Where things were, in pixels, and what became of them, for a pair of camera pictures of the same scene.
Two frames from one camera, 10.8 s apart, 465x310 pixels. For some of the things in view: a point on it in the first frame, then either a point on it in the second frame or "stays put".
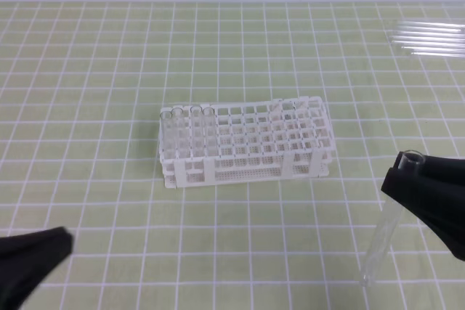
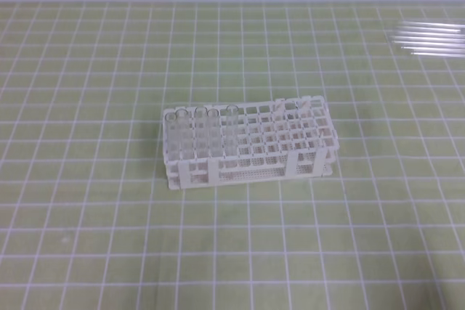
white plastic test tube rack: x=245 y=141 stays put
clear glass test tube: x=386 y=219 -> x=232 y=131
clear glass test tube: x=434 y=49 stays put
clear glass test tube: x=439 y=54 stays put
